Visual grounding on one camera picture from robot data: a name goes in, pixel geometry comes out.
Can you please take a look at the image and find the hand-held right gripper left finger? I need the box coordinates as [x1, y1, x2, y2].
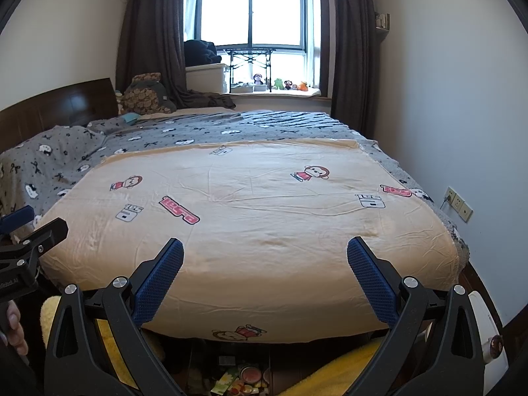
[43, 237, 185, 396]

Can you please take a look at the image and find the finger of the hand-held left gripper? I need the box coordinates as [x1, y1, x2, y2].
[0, 205, 36, 236]
[0, 217, 69, 271]

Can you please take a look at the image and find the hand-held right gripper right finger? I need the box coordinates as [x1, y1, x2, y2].
[346, 236, 485, 396]

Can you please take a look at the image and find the black bin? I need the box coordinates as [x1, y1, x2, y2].
[165, 336, 289, 396]

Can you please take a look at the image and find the green yellow snack packet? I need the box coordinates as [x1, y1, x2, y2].
[211, 369, 238, 394]

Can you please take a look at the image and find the pink round can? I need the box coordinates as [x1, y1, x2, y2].
[239, 365, 263, 384]

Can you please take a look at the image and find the person's left hand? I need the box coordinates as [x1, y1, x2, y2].
[0, 299, 29, 355]

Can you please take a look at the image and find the grey patterned quilt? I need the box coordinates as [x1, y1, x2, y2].
[0, 109, 471, 269]

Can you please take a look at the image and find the yellow fluffy blanket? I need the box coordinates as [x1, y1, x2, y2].
[40, 295, 392, 396]

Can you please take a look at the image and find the white round appliance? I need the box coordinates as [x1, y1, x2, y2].
[468, 291, 510, 396]

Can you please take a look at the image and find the cream cartoon printed bed sheet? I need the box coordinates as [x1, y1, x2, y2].
[36, 138, 460, 345]

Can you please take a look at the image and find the dark wooden headboard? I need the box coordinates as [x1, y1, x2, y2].
[0, 78, 120, 155]

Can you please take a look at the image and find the orange snack packet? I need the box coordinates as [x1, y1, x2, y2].
[231, 381, 265, 396]

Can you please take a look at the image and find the brown patterned plush pillow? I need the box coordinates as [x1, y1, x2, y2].
[123, 73, 174, 114]

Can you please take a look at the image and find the tan bed sheet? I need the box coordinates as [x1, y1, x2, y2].
[136, 107, 240, 122]

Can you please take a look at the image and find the white window sill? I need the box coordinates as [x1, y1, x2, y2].
[229, 86, 333, 102]

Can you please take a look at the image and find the white storage box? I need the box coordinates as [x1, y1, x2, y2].
[185, 64, 229, 94]

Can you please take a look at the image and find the dark brown curtain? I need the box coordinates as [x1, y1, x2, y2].
[330, 0, 376, 135]
[115, 0, 238, 110]

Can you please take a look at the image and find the dark clothes pile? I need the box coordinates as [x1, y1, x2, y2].
[183, 39, 223, 67]

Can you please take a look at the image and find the black folding rack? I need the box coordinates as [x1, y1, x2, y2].
[224, 48, 276, 93]

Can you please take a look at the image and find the window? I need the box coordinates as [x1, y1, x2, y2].
[183, 0, 331, 95]

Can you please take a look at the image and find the cream wall socket panel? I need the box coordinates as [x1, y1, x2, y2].
[445, 186, 474, 223]

